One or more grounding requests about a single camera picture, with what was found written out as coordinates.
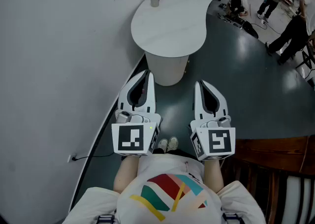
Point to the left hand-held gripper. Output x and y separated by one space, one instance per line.
130 139

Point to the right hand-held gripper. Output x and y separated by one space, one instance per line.
219 141

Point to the clear glass cup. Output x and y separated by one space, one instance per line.
154 2

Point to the person's left forearm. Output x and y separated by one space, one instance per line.
125 173

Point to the person's right forearm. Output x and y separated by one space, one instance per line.
212 176

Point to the white kidney-shaped table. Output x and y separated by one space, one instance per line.
172 26

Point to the person's left white shoe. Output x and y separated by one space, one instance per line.
162 145

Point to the person's white shoe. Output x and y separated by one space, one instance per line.
172 143
162 145

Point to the person's right white shoe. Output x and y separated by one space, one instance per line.
172 143

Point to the person's dark trousers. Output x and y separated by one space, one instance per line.
177 153

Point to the dark wooden furniture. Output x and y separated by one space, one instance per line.
265 159

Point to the black bag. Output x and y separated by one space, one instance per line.
249 29

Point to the white shirt colourful print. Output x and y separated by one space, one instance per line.
169 193

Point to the black metal chair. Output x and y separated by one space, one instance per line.
307 55

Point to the white wall socket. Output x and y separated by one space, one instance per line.
72 158

